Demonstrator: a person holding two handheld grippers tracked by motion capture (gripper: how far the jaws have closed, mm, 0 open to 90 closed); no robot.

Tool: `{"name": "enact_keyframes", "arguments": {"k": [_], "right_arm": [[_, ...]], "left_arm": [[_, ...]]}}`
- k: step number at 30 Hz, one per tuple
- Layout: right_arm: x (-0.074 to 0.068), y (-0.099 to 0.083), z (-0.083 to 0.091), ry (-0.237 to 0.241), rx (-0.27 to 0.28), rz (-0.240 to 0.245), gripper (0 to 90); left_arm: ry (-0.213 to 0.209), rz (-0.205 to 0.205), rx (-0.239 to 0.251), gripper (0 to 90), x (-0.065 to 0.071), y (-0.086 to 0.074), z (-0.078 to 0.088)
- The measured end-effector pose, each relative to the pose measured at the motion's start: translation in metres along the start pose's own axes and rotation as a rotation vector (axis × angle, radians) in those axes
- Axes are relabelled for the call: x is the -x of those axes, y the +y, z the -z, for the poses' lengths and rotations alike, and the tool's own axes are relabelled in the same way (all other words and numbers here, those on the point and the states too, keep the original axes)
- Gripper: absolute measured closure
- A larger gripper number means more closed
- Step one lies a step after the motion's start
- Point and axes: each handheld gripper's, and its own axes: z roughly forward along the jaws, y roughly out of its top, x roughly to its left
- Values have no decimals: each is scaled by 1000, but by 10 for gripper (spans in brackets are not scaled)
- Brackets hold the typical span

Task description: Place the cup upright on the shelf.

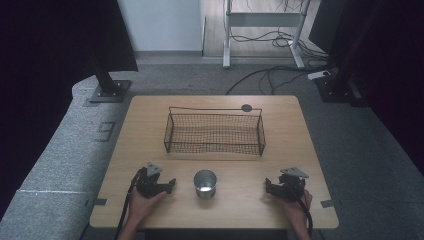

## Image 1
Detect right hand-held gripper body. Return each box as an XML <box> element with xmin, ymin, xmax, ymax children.
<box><xmin>277</xmin><ymin>166</ymin><xmax>310</xmax><ymax>203</ymax></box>

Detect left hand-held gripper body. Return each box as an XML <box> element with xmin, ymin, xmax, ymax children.
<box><xmin>135</xmin><ymin>161</ymin><xmax>168</xmax><ymax>200</ymax></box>

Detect silver metal cup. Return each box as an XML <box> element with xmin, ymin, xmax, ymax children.
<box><xmin>193</xmin><ymin>168</ymin><xmax>218</xmax><ymax>201</ymax></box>

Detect black wire mesh basket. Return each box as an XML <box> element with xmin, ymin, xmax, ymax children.
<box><xmin>163</xmin><ymin>106</ymin><xmax>267</xmax><ymax>157</ymax></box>

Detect person's left hand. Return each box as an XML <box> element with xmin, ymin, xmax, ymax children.
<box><xmin>127</xmin><ymin>190</ymin><xmax>168</xmax><ymax>228</ymax></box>

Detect person's right hand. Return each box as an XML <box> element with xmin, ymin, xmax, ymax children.
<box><xmin>278</xmin><ymin>189</ymin><xmax>314</xmax><ymax>230</ymax></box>

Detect grey tape floor marking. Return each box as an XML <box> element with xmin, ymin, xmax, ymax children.
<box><xmin>93</xmin><ymin>120</ymin><xmax>117</xmax><ymax>143</ymax></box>

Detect black stand with dark base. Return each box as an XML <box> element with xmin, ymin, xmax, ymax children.
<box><xmin>314</xmin><ymin>0</ymin><xmax>371</xmax><ymax>108</ymax></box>

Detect white power strip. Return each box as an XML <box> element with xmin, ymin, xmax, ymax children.
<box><xmin>306</xmin><ymin>69</ymin><xmax>332</xmax><ymax>81</ymax></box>

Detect black curtain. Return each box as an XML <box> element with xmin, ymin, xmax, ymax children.
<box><xmin>308</xmin><ymin>0</ymin><xmax>424</xmax><ymax>178</ymax></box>
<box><xmin>0</xmin><ymin>0</ymin><xmax>139</xmax><ymax>221</ymax></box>

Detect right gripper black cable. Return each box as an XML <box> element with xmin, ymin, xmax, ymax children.
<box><xmin>288</xmin><ymin>184</ymin><xmax>315</xmax><ymax>238</ymax></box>

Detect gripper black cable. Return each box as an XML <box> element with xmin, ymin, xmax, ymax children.
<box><xmin>114</xmin><ymin>167</ymin><xmax>148</xmax><ymax>240</ymax></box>
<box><xmin>288</xmin><ymin>184</ymin><xmax>315</xmax><ymax>238</ymax></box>

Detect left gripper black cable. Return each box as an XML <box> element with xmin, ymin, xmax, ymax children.
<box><xmin>114</xmin><ymin>167</ymin><xmax>148</xmax><ymax>240</ymax></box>

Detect black stand with base plate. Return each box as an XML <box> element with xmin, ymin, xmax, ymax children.
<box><xmin>87</xmin><ymin>49</ymin><xmax>133</xmax><ymax>104</ymax></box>

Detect long black floor cable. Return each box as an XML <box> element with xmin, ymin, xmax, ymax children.
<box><xmin>225</xmin><ymin>63</ymin><xmax>334</xmax><ymax>96</ymax></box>

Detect tangle of black floor cables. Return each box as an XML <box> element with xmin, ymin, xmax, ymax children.
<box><xmin>229</xmin><ymin>28</ymin><xmax>331</xmax><ymax>63</ymax></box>

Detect white metal stand frame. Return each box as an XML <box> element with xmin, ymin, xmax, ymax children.
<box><xmin>222</xmin><ymin>0</ymin><xmax>313</xmax><ymax>70</ymax></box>

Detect hanging black cables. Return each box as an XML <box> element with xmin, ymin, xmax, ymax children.
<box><xmin>244</xmin><ymin>0</ymin><xmax>304</xmax><ymax>13</ymax></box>

